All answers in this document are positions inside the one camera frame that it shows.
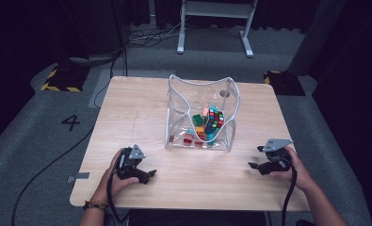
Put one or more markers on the coral building block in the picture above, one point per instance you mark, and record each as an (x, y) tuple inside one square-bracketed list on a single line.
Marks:
[(205, 111)]

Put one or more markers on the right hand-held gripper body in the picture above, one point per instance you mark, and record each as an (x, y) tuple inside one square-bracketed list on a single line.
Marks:
[(278, 163)]

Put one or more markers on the grey tape piece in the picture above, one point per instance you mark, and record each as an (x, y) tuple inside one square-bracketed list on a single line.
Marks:
[(80, 176)]

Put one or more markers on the person's left hand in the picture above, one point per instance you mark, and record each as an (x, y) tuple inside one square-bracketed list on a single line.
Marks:
[(109, 185)]

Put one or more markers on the clear plastic zipper bag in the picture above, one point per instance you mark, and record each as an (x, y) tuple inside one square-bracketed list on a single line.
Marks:
[(190, 94)]

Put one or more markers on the red building block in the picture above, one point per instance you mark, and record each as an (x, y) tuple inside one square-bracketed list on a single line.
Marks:
[(201, 136), (187, 141)]

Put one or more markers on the black yellow striped base plate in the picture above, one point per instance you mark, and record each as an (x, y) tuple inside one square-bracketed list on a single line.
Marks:
[(64, 80), (285, 84)]

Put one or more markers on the grey upright panel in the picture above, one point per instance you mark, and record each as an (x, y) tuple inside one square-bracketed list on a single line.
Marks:
[(315, 40)]

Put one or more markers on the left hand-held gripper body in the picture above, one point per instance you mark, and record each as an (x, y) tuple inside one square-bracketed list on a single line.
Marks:
[(128, 169)]

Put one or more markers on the colourful puzzle cube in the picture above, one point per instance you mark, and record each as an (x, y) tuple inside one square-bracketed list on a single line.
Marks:
[(214, 123)]

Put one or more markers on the grey round table grommet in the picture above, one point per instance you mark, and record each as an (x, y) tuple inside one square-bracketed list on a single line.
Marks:
[(224, 93)]

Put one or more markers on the person's right hand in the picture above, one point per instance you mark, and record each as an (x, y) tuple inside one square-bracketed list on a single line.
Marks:
[(296, 175)]

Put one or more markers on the orange building block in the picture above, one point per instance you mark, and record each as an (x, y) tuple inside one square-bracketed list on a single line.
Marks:
[(200, 129)]

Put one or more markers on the green building block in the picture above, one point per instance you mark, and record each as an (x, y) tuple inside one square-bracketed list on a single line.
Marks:
[(197, 120)]

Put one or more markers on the white metal stand frame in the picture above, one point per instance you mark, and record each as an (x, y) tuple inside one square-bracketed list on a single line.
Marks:
[(216, 9)]

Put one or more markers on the light teal building block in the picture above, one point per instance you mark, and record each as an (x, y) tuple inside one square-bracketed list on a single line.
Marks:
[(190, 132)]

